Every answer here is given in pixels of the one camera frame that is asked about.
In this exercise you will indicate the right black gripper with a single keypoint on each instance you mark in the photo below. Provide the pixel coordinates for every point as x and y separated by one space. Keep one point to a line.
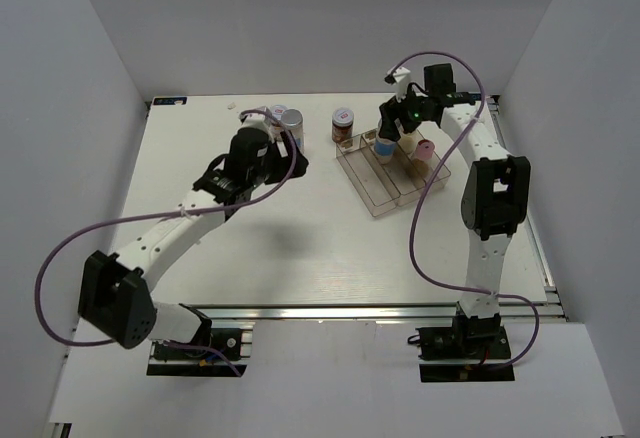
394 110

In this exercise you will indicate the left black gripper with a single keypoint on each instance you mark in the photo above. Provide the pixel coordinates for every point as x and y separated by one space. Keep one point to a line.
282 162

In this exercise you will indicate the yellow cap spice bottle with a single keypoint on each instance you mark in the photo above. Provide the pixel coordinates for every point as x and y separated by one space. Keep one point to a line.
408 142

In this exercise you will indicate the silver lid pearl jar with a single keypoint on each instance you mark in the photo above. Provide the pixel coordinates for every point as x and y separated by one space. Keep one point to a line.
292 120
384 149

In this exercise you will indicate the pink cap spice bottle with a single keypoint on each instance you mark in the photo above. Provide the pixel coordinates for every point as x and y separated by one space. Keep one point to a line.
421 157

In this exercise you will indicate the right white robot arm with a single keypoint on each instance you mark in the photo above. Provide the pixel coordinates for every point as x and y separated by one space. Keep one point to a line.
495 197

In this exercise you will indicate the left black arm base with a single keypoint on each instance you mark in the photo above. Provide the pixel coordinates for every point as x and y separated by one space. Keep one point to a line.
225 354

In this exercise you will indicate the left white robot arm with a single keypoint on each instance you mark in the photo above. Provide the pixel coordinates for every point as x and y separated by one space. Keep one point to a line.
116 289

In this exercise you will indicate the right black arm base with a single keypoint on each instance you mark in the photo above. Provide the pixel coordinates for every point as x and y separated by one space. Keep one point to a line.
469 350

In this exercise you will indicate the left red label spice jar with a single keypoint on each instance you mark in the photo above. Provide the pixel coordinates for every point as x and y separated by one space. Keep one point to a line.
274 124

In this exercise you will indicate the red label spice jar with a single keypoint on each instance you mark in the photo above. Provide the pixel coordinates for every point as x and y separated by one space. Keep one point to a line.
342 124
274 124

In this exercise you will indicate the right red label spice jar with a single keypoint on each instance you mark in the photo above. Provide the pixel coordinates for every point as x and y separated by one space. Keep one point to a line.
342 124

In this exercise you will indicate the clear acrylic organizer tray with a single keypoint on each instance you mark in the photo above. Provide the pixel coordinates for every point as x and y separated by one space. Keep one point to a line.
385 187

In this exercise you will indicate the left blue corner sticker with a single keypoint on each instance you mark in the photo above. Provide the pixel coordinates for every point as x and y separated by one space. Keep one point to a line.
169 101

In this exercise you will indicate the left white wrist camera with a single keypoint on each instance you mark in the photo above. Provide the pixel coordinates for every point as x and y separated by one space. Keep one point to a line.
259 118

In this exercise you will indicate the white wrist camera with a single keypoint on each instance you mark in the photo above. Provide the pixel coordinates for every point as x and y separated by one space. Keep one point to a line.
400 79
259 118

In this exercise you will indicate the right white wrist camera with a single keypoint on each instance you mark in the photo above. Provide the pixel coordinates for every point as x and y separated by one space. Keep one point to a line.
400 79

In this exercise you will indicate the aluminium front frame rail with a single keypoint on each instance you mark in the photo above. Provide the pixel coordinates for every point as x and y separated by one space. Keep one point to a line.
547 310

